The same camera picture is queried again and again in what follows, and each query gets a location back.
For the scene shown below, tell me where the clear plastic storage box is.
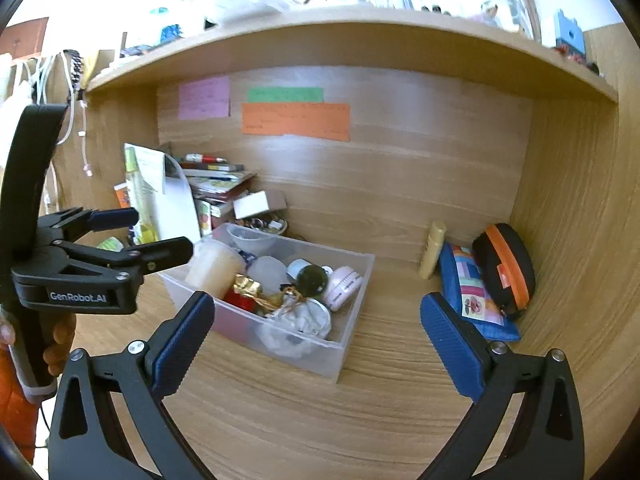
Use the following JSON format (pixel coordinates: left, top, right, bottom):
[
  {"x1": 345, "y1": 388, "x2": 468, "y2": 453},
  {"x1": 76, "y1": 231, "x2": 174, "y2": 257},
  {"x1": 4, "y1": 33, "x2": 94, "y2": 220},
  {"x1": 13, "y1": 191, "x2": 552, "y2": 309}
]
[{"x1": 159, "y1": 222, "x2": 376, "y2": 385}]

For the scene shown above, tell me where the black beaded bracelet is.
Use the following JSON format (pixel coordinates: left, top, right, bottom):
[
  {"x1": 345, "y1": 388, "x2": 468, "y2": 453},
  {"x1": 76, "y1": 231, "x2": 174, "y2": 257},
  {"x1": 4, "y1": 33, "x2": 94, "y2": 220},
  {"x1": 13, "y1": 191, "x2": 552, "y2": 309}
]
[{"x1": 64, "y1": 49, "x2": 83, "y2": 98}]

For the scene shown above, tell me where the person's left forearm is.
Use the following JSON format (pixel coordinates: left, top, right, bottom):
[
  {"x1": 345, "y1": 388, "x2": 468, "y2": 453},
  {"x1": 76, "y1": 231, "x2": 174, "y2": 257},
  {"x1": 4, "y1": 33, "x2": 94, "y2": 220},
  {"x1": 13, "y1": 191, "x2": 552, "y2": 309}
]
[{"x1": 0, "y1": 345, "x2": 41, "y2": 466}]

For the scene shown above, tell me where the wooden desktop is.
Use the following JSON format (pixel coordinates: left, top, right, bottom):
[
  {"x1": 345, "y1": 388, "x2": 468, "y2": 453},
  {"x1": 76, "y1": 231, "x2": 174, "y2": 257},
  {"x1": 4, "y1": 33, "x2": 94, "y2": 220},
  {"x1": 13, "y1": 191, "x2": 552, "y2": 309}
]
[{"x1": 35, "y1": 230, "x2": 631, "y2": 480}]

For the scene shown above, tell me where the small white box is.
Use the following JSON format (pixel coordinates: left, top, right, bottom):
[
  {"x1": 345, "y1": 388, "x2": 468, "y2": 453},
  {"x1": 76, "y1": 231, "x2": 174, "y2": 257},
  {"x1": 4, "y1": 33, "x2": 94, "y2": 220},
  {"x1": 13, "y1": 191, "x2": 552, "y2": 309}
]
[{"x1": 233, "y1": 190, "x2": 288, "y2": 220}]

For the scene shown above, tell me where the stack of books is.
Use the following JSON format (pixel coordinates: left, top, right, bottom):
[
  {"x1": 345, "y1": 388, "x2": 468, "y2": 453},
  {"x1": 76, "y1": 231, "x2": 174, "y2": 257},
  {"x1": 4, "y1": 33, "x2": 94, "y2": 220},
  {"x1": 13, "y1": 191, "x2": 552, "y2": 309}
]
[{"x1": 180, "y1": 152, "x2": 258, "y2": 211}]

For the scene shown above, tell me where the person's left hand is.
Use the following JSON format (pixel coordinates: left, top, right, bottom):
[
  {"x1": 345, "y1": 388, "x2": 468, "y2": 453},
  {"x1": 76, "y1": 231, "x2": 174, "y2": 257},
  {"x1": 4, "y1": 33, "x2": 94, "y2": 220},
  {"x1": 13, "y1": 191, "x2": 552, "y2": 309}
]
[{"x1": 42, "y1": 312, "x2": 77, "y2": 377}]

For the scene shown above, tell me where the blue patchwork pouch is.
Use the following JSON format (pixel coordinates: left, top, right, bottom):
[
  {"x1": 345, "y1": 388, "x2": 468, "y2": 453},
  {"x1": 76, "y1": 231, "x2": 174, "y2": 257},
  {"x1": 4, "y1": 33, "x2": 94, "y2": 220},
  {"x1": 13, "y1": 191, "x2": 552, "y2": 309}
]
[{"x1": 439, "y1": 243, "x2": 521, "y2": 342}]

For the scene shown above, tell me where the orange paper note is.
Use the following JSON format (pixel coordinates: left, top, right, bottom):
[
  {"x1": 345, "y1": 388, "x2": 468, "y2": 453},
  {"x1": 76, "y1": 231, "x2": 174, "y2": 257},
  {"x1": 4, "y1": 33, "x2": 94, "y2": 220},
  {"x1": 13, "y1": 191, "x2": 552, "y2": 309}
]
[{"x1": 241, "y1": 102, "x2": 351, "y2": 142}]

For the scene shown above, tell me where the white file holder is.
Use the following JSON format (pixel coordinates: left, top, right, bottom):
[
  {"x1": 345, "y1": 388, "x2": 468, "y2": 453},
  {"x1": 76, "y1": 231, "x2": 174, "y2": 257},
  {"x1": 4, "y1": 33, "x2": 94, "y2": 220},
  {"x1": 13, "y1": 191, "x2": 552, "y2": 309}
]
[{"x1": 160, "y1": 152, "x2": 202, "y2": 246}]

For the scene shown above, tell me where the red felt pouch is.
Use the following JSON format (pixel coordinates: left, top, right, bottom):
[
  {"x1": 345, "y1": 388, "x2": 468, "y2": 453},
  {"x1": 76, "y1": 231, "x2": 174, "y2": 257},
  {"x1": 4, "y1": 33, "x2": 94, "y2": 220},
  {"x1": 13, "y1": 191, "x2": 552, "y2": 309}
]
[{"x1": 222, "y1": 287, "x2": 261, "y2": 313}]

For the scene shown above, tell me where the cream cylindrical jar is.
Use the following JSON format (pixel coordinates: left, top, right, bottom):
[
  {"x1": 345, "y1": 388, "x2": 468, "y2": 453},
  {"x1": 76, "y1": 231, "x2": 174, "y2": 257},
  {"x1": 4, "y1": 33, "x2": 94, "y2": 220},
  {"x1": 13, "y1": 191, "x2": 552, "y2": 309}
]
[{"x1": 185, "y1": 239, "x2": 246, "y2": 301}]

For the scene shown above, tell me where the gold foil ornament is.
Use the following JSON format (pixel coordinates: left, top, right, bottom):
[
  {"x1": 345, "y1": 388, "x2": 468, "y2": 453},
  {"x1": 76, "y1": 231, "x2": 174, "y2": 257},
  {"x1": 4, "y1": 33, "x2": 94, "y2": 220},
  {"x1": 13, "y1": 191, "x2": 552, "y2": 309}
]
[{"x1": 232, "y1": 274, "x2": 286, "y2": 311}]

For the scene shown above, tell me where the pink-tipped white cable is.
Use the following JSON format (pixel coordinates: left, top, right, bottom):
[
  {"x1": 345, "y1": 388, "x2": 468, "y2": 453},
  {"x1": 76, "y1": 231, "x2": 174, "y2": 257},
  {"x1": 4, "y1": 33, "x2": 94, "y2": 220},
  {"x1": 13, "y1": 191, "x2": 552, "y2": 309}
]
[{"x1": 77, "y1": 100, "x2": 95, "y2": 177}]

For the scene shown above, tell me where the wooden shelf board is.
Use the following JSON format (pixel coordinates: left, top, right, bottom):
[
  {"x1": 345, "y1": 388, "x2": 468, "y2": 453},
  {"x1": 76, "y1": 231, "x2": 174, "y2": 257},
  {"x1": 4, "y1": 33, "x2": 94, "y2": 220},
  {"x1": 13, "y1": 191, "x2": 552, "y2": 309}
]
[{"x1": 82, "y1": 7, "x2": 621, "y2": 106}]

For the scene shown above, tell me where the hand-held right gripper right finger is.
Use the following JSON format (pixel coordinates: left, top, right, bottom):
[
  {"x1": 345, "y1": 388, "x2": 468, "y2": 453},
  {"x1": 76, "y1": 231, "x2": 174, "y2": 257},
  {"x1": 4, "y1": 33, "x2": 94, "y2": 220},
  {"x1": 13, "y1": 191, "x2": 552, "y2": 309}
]
[{"x1": 420, "y1": 291, "x2": 586, "y2": 480}]

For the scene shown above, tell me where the cream plastic tube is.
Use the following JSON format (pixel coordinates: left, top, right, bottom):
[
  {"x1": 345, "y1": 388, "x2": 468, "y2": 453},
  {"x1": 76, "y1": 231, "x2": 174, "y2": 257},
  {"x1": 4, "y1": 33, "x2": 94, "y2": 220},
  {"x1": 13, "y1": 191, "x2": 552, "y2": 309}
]
[{"x1": 419, "y1": 221, "x2": 447, "y2": 280}]

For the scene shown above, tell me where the pink paper note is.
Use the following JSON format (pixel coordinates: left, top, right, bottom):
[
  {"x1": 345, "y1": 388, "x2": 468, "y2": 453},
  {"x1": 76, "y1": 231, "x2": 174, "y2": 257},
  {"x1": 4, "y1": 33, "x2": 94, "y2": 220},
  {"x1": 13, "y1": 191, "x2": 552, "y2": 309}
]
[{"x1": 178, "y1": 76, "x2": 231, "y2": 121}]

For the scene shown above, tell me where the white handwritten paper sheet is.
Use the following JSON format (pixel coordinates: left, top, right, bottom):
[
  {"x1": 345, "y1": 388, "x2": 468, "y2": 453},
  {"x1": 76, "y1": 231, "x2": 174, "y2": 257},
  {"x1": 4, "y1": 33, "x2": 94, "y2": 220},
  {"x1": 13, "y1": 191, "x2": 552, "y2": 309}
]
[{"x1": 132, "y1": 145, "x2": 168, "y2": 196}]

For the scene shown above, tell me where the clear plastic bowl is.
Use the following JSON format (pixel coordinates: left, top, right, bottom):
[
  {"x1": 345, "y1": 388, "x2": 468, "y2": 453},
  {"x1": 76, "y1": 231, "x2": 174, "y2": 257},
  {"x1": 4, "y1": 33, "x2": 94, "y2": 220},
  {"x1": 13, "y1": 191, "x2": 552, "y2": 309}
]
[{"x1": 227, "y1": 224, "x2": 278, "y2": 256}]

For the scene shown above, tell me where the green paper note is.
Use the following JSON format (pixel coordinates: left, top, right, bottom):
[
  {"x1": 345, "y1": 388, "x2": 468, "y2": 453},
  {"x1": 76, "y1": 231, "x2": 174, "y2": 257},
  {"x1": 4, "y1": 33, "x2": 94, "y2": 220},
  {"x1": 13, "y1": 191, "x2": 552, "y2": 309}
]
[{"x1": 247, "y1": 87, "x2": 325, "y2": 104}]

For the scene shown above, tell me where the white drawstring pouch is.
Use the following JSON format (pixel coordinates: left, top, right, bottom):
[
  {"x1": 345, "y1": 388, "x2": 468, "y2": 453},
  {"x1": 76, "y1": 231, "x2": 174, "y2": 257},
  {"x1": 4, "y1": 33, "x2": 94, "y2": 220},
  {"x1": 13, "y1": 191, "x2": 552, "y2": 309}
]
[{"x1": 255, "y1": 297, "x2": 333, "y2": 358}]

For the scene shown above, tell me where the blue box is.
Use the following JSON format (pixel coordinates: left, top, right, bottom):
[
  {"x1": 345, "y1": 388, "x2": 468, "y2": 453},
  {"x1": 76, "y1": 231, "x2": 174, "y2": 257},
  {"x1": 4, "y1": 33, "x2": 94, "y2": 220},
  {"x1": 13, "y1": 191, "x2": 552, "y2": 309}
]
[{"x1": 552, "y1": 9, "x2": 587, "y2": 56}]

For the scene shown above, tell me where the dark green bottle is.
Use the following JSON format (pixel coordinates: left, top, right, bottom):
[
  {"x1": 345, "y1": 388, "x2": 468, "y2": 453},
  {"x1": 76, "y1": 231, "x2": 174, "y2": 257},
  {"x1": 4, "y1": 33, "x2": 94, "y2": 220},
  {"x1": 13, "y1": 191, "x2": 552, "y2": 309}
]
[{"x1": 295, "y1": 266, "x2": 331, "y2": 296}]

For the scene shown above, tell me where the yellow-green spray bottle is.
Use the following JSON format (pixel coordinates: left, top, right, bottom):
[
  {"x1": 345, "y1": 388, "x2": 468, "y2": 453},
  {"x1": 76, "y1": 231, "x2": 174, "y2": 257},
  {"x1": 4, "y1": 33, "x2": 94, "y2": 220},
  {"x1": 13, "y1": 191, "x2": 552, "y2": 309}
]
[{"x1": 124, "y1": 146, "x2": 158, "y2": 243}]

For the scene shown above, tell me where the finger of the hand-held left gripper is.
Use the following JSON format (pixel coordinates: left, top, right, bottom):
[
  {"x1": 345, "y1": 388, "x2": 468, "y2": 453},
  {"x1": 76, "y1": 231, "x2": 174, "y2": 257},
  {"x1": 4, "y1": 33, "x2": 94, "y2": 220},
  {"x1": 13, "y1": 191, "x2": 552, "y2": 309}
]
[
  {"x1": 122, "y1": 236, "x2": 195, "y2": 277},
  {"x1": 82, "y1": 207, "x2": 140, "y2": 233}
]

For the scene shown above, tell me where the black orange zip case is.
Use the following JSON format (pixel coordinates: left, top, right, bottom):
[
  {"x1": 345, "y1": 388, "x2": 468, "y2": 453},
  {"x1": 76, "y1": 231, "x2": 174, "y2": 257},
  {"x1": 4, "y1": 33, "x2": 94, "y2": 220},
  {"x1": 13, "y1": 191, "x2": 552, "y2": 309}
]
[{"x1": 471, "y1": 223, "x2": 537, "y2": 322}]

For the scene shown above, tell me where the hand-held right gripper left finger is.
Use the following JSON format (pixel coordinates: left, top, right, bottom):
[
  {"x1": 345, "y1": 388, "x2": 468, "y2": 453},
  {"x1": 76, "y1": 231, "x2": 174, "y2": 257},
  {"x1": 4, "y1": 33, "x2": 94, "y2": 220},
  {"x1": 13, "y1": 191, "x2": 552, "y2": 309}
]
[{"x1": 47, "y1": 290, "x2": 216, "y2": 480}]

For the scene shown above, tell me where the fruit print carton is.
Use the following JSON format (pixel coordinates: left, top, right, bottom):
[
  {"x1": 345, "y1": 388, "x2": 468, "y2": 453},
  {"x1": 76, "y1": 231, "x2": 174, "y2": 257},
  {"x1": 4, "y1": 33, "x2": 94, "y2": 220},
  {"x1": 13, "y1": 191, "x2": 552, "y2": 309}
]
[{"x1": 195, "y1": 199, "x2": 213, "y2": 238}]

